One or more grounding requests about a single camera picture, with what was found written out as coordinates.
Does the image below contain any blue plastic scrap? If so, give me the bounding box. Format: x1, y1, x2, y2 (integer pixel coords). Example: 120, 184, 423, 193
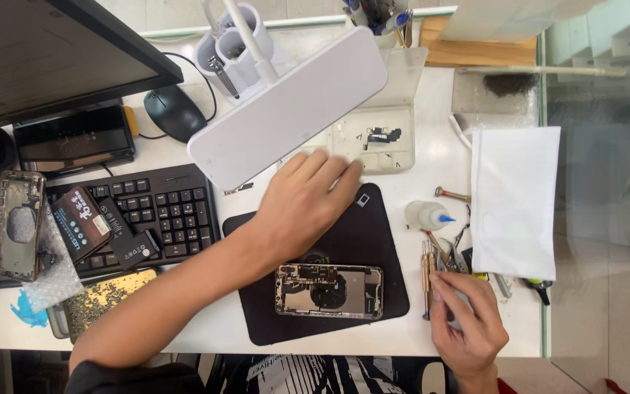
10, 289, 49, 329

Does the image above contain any black and green tool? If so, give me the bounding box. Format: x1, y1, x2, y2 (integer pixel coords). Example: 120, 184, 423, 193
522, 277, 554, 306

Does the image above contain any white handled brush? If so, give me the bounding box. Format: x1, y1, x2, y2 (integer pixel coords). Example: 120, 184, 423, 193
456, 65, 628, 99

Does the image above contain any white paper sheet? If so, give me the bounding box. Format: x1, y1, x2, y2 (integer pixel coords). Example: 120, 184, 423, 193
470, 126, 562, 282

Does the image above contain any black smartphone with dark screen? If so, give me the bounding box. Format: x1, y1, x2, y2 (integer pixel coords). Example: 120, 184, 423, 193
12, 104, 137, 177

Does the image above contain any opened smartphone with exposed internals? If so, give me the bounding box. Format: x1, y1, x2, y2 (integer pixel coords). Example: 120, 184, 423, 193
275, 263, 385, 321

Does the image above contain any small black flex cable part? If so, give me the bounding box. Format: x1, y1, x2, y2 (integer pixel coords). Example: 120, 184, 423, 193
363, 126, 403, 151

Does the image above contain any black mouse cable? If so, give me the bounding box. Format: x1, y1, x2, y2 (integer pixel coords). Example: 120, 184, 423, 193
139, 52, 218, 141

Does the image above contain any black work mat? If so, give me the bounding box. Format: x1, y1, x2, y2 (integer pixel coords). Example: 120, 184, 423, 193
222, 183, 410, 347

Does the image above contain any cup of pens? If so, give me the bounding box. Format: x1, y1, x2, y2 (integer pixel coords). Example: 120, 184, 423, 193
341, 0, 415, 50

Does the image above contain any clear bubble wrap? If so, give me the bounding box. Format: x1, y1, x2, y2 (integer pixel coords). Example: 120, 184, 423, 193
0, 201, 84, 314

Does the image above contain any gold precision screwdriver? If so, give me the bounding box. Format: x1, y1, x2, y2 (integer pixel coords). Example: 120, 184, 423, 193
421, 241, 437, 321

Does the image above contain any empty grey phone housing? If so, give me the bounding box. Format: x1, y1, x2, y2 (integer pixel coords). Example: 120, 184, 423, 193
0, 170, 47, 283

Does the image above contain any gold glitter phone case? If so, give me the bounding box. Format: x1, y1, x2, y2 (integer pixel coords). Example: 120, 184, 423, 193
62, 267, 159, 345

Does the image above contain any heap of metal hand tools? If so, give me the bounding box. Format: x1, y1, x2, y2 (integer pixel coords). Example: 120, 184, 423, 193
423, 204, 474, 275

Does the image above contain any person's left hand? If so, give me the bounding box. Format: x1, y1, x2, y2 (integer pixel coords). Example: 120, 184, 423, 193
249, 149, 365, 267

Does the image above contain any white pen holder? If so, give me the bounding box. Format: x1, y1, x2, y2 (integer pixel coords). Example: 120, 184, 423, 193
193, 2, 275, 106

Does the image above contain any yellow pry tool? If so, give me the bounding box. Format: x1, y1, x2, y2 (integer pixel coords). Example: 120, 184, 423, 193
123, 105, 140, 137

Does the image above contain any clear plastic parts tray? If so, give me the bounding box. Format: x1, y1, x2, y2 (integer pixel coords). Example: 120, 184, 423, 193
276, 46, 429, 176

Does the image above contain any black phone battery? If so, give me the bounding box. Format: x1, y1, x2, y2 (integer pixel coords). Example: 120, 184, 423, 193
98, 196, 161, 271

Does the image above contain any black computer monitor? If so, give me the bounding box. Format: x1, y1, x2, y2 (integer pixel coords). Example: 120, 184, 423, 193
0, 0, 184, 133

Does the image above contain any person's black printed shirt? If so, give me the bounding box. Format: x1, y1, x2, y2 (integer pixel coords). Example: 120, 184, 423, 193
65, 354, 454, 394

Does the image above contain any brown battery box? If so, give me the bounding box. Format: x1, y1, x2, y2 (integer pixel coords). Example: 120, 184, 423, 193
51, 186, 114, 266

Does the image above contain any person's right hand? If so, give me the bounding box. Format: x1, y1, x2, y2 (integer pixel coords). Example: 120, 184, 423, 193
428, 270, 510, 379

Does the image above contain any black computer keyboard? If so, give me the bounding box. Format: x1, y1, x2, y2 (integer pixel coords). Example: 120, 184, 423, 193
0, 163, 222, 289

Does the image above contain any white desk lamp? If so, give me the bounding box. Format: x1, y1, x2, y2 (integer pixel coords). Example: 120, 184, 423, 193
186, 0, 388, 192

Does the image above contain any wooden board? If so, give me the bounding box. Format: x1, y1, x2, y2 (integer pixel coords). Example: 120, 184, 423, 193
418, 16, 538, 68

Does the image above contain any clear glue bottle blue tip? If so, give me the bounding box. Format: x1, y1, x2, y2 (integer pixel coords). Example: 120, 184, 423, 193
405, 200, 457, 232

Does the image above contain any black computer mouse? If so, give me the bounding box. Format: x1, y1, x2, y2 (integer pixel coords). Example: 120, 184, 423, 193
143, 84, 209, 144

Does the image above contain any brass screwdriver with red ring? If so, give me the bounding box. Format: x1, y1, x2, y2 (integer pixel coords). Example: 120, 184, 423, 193
434, 186, 472, 205

